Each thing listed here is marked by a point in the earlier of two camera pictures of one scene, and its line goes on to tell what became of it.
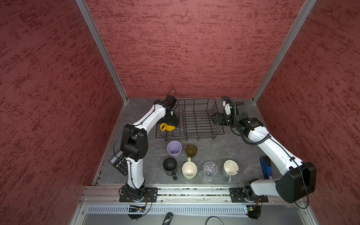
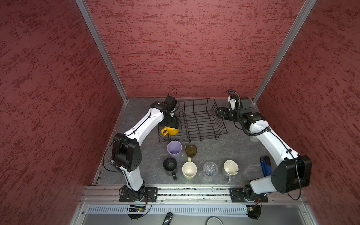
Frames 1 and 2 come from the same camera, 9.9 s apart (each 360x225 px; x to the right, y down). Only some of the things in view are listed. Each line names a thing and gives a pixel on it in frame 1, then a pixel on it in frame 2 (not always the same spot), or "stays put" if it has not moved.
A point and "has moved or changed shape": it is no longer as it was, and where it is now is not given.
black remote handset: x=168 y=219 stays put
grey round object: x=213 y=220 stays put
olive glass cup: x=191 y=150 stays put
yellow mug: x=168 y=128 has moved or changed shape
